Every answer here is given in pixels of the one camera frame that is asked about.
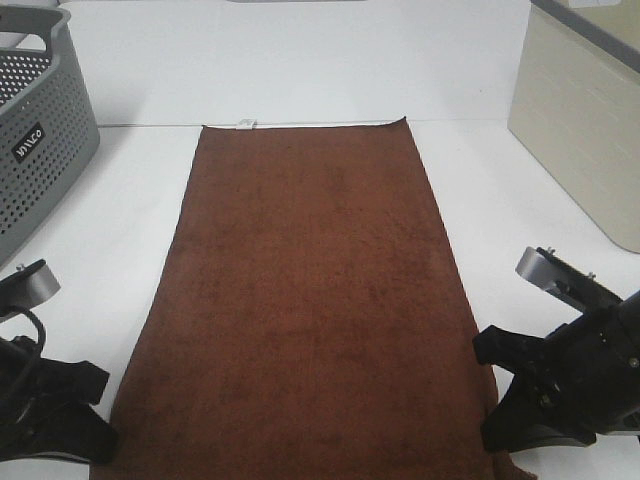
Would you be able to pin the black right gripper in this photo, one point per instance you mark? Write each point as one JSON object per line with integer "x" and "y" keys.
{"x": 583, "y": 381}

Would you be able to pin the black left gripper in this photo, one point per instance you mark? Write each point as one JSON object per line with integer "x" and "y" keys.
{"x": 73, "y": 432}

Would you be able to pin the brown towel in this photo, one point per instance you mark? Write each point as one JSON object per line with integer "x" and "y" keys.
{"x": 310, "y": 322}

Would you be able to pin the grey perforated plastic basket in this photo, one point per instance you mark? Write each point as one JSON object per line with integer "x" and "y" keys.
{"x": 49, "y": 132}

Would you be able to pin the beige storage box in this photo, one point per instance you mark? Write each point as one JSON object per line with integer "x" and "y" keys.
{"x": 576, "y": 107}

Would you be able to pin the white towel label tag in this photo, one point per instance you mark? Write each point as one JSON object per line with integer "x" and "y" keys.
{"x": 246, "y": 124}

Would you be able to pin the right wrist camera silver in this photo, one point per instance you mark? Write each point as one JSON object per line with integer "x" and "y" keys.
{"x": 542, "y": 268}

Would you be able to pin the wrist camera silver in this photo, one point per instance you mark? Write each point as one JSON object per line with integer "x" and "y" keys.
{"x": 28, "y": 287}
{"x": 542, "y": 268}

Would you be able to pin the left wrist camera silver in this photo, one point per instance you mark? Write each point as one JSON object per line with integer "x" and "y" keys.
{"x": 28, "y": 287}

